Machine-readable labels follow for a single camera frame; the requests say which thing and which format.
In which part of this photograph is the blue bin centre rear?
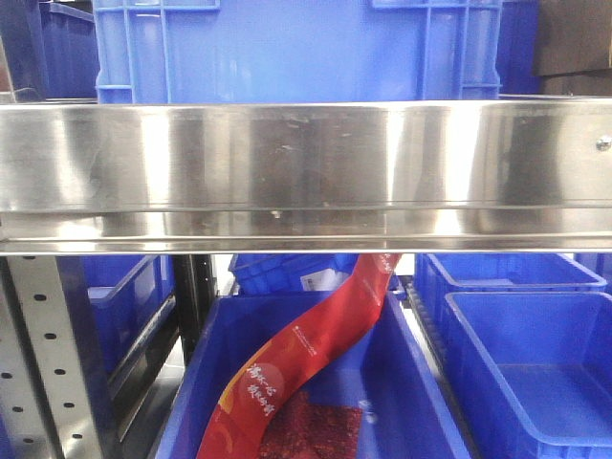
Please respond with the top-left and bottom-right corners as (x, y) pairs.
(228, 252), (407, 302)

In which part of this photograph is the blue bin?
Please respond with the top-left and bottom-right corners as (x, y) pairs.
(445, 293), (611, 458)
(228, 252), (407, 302)
(156, 292), (470, 458)
(80, 254), (175, 374)
(413, 252), (607, 334)

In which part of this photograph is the blue bin right rear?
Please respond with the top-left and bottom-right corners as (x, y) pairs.
(413, 252), (607, 334)

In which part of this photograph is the blue bin left lower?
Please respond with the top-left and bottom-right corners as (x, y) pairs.
(80, 254), (175, 374)

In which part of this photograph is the blue bin centre bottom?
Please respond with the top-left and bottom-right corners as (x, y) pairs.
(156, 292), (470, 458)

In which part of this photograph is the blue bin right front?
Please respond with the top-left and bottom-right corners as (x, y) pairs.
(445, 293), (611, 458)

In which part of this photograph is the red printed packaging bag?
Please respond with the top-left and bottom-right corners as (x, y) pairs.
(196, 253), (401, 458)

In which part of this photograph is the large blue crate on shelf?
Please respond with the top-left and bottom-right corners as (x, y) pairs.
(93, 1), (502, 103)

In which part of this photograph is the perforated steel upright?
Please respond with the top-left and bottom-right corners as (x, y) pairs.
(1, 255), (122, 458)

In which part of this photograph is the dark blue crate top left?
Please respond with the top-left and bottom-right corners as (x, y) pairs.
(1, 1), (99, 103)

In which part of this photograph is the stainless steel shelf rail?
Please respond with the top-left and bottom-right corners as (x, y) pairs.
(1, 98), (611, 255)

